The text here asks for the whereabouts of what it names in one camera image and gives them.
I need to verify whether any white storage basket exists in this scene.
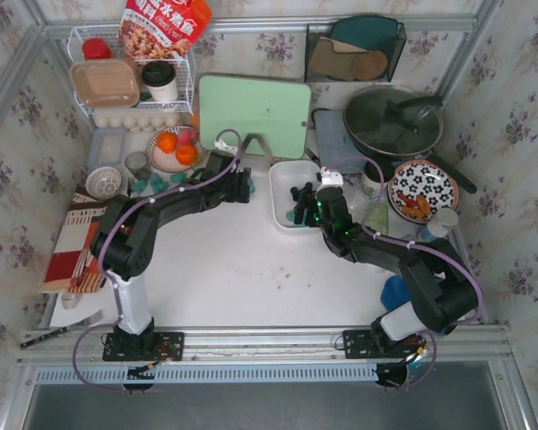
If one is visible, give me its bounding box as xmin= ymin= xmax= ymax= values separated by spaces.
xmin=269 ymin=159 xmax=320 ymax=236

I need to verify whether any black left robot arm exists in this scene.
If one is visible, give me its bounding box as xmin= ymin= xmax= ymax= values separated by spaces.
xmin=91 ymin=150 xmax=252 ymax=363

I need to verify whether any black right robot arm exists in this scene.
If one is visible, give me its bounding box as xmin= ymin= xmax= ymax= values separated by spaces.
xmin=291 ymin=183 xmax=483 ymax=358

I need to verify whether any white coffee cup black lid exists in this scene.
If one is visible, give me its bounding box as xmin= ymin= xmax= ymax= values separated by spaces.
xmin=141 ymin=60 xmax=178 ymax=102

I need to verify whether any grey blue rectangular tray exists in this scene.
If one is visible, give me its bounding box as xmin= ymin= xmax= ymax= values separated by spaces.
xmin=311 ymin=108 xmax=366 ymax=174

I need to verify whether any green cup right side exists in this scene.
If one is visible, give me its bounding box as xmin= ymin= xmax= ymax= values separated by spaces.
xmin=363 ymin=202 xmax=389 ymax=235

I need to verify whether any pink fruit plate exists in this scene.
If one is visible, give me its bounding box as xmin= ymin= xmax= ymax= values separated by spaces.
xmin=145 ymin=126 xmax=205 ymax=173

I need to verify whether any green cutting board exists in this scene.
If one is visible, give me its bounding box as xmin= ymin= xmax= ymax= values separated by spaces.
xmin=198 ymin=75 xmax=311 ymax=159

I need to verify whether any grey glass cup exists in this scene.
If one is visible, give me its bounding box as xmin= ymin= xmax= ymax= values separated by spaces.
xmin=125 ymin=151 xmax=152 ymax=181

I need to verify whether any floral patterned plate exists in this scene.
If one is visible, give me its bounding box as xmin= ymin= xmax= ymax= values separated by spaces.
xmin=386 ymin=159 xmax=460 ymax=224

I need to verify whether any egg carton tray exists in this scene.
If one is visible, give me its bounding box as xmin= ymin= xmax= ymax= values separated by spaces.
xmin=91 ymin=110 xmax=192 ymax=133

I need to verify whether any blue sponge cloth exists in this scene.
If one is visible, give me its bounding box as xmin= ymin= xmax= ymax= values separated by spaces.
xmin=380 ymin=275 xmax=410 ymax=312

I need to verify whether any black frying pan with lid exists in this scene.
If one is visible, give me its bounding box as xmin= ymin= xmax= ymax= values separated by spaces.
xmin=343 ymin=85 xmax=477 ymax=194

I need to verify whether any white round strainer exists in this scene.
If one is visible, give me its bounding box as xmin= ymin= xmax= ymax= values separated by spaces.
xmin=85 ymin=167 xmax=122 ymax=200

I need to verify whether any white bottle blue label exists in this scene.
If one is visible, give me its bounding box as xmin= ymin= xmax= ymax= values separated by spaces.
xmin=418 ymin=208 xmax=458 ymax=243

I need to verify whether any clear lidded container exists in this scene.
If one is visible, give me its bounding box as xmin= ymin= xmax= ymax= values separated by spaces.
xmin=86 ymin=127 xmax=126 ymax=169

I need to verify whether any round cork coaster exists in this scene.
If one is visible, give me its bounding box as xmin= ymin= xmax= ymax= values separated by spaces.
xmin=351 ymin=50 xmax=388 ymax=81

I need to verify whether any brown square container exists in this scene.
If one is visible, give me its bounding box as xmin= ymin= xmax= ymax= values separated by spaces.
xmin=69 ymin=58 xmax=143 ymax=109

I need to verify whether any black mesh organizer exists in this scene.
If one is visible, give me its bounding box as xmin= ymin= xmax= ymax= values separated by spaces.
xmin=304 ymin=14 xmax=407 ymax=82

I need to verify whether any red snack bag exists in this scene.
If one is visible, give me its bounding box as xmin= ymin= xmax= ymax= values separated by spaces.
xmin=117 ymin=0 xmax=213 ymax=59

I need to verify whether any striped red cloth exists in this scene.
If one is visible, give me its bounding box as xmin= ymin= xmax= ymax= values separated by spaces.
xmin=42 ymin=186 xmax=108 ymax=294

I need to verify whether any red jar lid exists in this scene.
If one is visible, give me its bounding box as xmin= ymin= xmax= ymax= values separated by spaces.
xmin=82 ymin=38 xmax=112 ymax=61

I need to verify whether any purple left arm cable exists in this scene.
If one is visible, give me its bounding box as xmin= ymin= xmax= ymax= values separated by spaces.
xmin=72 ymin=129 xmax=244 ymax=395

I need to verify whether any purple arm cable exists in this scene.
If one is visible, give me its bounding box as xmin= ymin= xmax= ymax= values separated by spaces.
xmin=72 ymin=129 xmax=244 ymax=395
xmin=326 ymin=157 xmax=486 ymax=393

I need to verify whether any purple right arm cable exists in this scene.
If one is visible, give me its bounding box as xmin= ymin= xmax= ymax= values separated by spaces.
xmin=326 ymin=157 xmax=486 ymax=393

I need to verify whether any white wire rack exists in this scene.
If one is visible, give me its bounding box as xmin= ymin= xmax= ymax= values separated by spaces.
xmin=66 ymin=24 xmax=196 ymax=116

